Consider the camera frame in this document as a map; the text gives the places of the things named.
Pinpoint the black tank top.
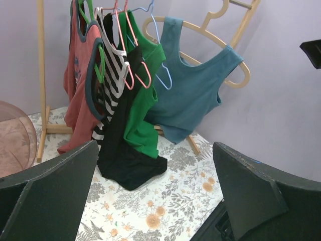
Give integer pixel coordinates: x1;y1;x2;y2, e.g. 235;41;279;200
96;12;168;191

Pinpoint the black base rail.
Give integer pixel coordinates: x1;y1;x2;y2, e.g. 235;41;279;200
190;200;235;241

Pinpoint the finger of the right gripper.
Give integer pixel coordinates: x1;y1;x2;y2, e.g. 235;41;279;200
299;39;321;69

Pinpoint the black white striped top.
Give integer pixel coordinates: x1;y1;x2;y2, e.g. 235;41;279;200
92;7;129;148

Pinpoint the wooden clothes rack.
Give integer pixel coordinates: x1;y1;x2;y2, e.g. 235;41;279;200
37;0;261;163

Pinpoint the pink hanger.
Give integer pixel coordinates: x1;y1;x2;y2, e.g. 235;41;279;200
101;0;152;90

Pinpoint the blue hanger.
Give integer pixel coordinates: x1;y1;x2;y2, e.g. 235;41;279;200
125;0;173;90

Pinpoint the floral tablecloth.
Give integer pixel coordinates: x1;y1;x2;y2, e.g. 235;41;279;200
27;106;225;241

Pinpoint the blue tank top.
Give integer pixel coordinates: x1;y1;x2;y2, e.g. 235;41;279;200
145;17;243;144

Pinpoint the green tank top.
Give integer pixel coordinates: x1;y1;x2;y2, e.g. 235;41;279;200
118;10;166;159

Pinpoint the wooden hanger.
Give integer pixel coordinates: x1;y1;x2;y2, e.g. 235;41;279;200
142;0;251;89

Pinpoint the pink plastic basin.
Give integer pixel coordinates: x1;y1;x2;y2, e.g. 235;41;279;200
1;101;38;177

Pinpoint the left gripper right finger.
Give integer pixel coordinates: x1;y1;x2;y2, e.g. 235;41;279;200
213;142;320;240

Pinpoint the green hanger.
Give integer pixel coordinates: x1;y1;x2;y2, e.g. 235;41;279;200
78;1;105;83

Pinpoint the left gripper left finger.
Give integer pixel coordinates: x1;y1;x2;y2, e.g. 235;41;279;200
1;141;98;240

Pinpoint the red tank top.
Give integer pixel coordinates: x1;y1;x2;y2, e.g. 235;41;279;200
57;1;99;154

